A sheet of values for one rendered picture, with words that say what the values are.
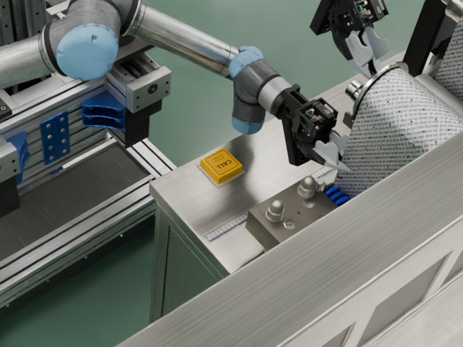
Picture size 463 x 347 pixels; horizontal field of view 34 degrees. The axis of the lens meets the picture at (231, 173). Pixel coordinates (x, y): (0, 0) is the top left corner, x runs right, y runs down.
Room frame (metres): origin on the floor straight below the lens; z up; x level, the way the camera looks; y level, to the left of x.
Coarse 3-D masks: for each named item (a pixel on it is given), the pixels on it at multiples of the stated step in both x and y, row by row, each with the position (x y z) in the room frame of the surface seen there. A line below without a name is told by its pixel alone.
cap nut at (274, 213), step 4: (276, 200) 0.94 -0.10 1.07; (280, 200) 0.95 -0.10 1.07; (272, 204) 0.93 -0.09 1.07; (276, 204) 0.93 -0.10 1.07; (280, 204) 0.94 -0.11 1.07; (268, 208) 0.94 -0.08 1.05; (272, 208) 0.93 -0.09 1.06; (276, 208) 0.93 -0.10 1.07; (280, 208) 0.93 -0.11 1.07; (268, 212) 0.93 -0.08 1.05; (272, 212) 0.93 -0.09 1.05; (276, 212) 0.93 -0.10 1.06; (280, 212) 0.93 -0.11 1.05; (268, 216) 0.93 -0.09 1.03; (272, 216) 0.92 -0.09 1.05; (276, 216) 0.93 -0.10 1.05; (280, 216) 0.93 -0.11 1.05; (272, 220) 0.92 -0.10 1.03; (276, 220) 0.93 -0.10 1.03; (280, 220) 0.93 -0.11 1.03
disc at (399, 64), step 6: (390, 66) 1.10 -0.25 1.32; (396, 66) 1.11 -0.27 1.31; (402, 66) 1.13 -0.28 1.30; (378, 72) 1.08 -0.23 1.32; (384, 72) 1.09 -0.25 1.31; (408, 72) 1.15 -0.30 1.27; (372, 78) 1.07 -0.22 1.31; (378, 78) 1.08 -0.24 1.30; (372, 84) 1.07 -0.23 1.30; (366, 90) 1.06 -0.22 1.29; (360, 96) 1.05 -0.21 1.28; (360, 102) 1.06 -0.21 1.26; (354, 108) 1.05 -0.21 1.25; (354, 114) 1.05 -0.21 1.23
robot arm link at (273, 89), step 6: (276, 78) 1.21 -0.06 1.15; (282, 78) 1.22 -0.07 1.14; (270, 84) 1.19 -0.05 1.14; (276, 84) 1.19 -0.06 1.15; (282, 84) 1.20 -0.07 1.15; (288, 84) 1.20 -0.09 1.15; (264, 90) 1.18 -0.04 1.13; (270, 90) 1.18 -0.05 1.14; (276, 90) 1.18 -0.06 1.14; (282, 90) 1.18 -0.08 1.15; (258, 96) 1.18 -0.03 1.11; (264, 96) 1.17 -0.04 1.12; (270, 96) 1.17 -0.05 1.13; (276, 96) 1.17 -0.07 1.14; (264, 102) 1.17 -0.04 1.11; (270, 102) 1.16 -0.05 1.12; (270, 108) 1.16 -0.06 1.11
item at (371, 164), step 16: (352, 128) 1.05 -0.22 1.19; (352, 144) 1.05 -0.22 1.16; (368, 144) 1.02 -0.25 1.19; (352, 160) 1.04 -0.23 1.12; (368, 160) 1.01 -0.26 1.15; (384, 160) 0.99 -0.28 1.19; (336, 176) 1.05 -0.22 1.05; (352, 176) 1.03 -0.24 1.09; (368, 176) 1.00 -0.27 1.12; (384, 176) 0.98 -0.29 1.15; (352, 192) 1.02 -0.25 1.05
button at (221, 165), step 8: (216, 152) 1.18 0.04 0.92; (224, 152) 1.18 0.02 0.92; (200, 160) 1.15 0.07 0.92; (208, 160) 1.15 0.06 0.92; (216, 160) 1.15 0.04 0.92; (224, 160) 1.16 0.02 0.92; (232, 160) 1.16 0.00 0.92; (208, 168) 1.13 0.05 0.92; (216, 168) 1.13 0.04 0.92; (224, 168) 1.13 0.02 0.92; (232, 168) 1.14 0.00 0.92; (240, 168) 1.15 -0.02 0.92; (216, 176) 1.11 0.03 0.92; (224, 176) 1.11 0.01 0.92; (232, 176) 1.13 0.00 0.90
